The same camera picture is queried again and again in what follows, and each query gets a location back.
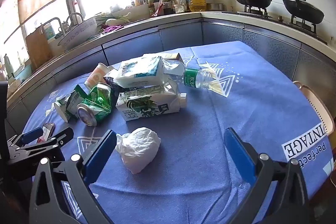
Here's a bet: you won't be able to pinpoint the white green milk carton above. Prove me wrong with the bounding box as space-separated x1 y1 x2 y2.
115 84 188 122

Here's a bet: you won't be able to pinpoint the white patterned basin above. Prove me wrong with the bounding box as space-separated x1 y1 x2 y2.
57 17 98 50

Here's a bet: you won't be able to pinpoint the wooden cutting board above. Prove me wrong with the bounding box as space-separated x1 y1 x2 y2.
25 27 54 69

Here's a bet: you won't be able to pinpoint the clear green label plastic bottle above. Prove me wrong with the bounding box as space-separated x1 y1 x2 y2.
163 59 218 89

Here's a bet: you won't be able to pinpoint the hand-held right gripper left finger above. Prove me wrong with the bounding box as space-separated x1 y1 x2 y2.
29 130 117 224

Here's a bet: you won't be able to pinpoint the crushed green white carton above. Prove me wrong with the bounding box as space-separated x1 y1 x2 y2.
54 84 91 123

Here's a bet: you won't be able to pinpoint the printed snack wrapper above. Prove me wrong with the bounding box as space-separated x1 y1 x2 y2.
104 74 121 93

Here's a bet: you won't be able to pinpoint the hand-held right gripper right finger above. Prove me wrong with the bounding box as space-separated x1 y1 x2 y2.
223 127 310 224

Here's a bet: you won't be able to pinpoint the black gas stove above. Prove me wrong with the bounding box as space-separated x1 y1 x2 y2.
222 5 328 45

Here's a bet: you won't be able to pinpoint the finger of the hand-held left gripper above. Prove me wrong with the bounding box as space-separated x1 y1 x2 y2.
7 127 45 147
10 127 74 163

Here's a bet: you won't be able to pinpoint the orange white paper cup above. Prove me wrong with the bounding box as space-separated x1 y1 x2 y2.
84 63 112 89

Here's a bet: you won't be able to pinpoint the crushed green can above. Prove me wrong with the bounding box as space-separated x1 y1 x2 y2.
77 82 116 127

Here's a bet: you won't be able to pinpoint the green onions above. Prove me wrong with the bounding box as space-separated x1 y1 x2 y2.
96 13 131 26

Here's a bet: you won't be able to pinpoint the black frying pan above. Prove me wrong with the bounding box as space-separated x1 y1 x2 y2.
282 0 324 25

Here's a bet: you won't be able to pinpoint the purple cabbage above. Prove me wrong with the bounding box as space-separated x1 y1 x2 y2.
101 25 122 33

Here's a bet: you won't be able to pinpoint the white teal paper pack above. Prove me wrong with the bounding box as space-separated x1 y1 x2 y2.
115 56 165 88

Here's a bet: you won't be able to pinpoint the blue printed tablecloth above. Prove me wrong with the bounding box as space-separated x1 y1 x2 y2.
22 40 335 224

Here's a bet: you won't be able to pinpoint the beige plastic basket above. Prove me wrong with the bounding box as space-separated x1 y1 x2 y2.
293 80 335 135

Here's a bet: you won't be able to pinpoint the small red wrapper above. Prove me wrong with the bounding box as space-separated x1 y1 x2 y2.
37 123 56 144

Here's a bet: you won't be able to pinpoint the brown yellow cardboard box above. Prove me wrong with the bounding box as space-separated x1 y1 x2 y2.
143 52 187 64

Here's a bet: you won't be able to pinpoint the white tissue ball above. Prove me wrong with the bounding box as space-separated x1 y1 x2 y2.
115 127 162 174

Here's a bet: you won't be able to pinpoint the metal faucet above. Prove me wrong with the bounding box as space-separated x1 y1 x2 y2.
66 12 85 28

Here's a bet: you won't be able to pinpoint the grey kitchen counter cabinet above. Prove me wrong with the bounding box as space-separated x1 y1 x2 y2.
7 11 336 119

